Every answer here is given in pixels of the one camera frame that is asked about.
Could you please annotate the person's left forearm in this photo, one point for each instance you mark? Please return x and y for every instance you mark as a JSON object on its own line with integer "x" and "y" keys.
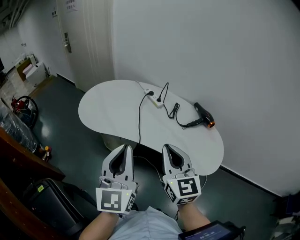
{"x": 100, "y": 225}

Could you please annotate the clear plastic wrap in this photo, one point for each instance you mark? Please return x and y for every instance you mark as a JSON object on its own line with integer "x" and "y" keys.
{"x": 16, "y": 131}

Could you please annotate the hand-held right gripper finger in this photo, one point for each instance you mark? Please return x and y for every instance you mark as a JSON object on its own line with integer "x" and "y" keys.
{"x": 166, "y": 164}
{"x": 185, "y": 159}

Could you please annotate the brown cardboard box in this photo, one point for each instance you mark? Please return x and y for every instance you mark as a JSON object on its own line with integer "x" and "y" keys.
{"x": 23, "y": 69}

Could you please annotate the white power strip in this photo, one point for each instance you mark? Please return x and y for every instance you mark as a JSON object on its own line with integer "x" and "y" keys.
{"x": 155, "y": 100}

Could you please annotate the pile of dark equipment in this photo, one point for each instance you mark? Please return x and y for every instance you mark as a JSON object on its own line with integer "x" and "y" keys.
{"x": 288, "y": 215}

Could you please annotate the white box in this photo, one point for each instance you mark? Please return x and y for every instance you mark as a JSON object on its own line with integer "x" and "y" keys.
{"x": 36, "y": 75}

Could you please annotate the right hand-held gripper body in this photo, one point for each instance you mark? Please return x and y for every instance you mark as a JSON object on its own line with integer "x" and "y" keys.
{"x": 186, "y": 187}

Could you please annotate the black hair dryer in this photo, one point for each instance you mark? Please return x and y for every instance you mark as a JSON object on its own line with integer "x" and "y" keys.
{"x": 204, "y": 114}

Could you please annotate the red fire extinguisher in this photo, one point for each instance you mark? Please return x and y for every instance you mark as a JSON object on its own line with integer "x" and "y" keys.
{"x": 17, "y": 103}

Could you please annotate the white wall switch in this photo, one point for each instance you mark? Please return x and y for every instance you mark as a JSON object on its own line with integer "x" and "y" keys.
{"x": 54, "y": 11}

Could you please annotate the brown wooden desk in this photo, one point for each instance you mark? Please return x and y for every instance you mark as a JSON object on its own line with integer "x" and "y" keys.
{"x": 21, "y": 168}

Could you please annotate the person's right forearm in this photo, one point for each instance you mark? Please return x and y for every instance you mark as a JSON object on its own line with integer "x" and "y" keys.
{"x": 193, "y": 216}

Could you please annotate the metal door lock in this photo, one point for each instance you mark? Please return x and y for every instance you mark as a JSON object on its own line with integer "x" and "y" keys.
{"x": 67, "y": 42}

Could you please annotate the white table pedestal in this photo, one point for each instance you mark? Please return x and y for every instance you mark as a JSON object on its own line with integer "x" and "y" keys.
{"x": 114, "y": 141}

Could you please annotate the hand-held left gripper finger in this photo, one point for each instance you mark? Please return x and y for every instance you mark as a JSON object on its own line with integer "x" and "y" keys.
{"x": 130, "y": 164}
{"x": 106, "y": 165}

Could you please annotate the black tablet with screen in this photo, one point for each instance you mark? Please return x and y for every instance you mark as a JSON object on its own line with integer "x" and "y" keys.
{"x": 206, "y": 233}

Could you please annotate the black suitcase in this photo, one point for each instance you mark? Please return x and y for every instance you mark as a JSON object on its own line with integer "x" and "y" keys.
{"x": 54, "y": 201}

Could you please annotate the person's light blue shirt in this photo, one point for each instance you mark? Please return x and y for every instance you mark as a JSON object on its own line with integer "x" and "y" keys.
{"x": 145, "y": 227}

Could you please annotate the paper notice on door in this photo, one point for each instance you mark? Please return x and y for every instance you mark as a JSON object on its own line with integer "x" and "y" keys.
{"x": 71, "y": 5}

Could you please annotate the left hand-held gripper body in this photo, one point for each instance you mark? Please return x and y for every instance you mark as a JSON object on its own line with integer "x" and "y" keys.
{"x": 110, "y": 199}

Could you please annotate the small bottles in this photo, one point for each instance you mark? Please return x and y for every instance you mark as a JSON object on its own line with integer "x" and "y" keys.
{"x": 46, "y": 152}

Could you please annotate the black cable plug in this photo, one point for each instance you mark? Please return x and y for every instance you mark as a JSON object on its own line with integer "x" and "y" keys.
{"x": 159, "y": 100}

